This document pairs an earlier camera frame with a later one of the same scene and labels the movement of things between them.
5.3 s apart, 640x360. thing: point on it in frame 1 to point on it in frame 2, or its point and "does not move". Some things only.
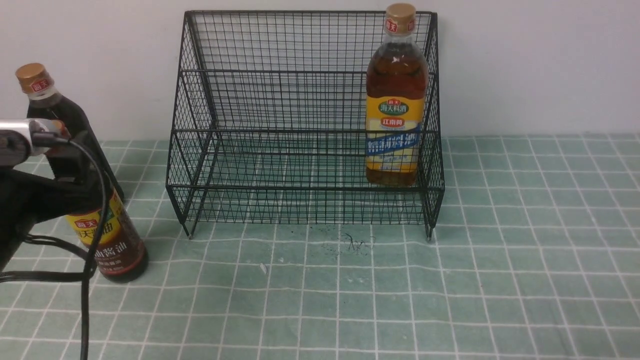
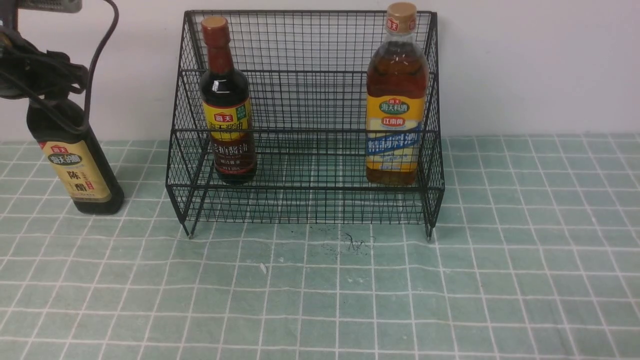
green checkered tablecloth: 536,256 does not move
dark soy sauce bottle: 123,256 to 225,97
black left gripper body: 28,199 to 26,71
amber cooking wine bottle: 396,85 does not move
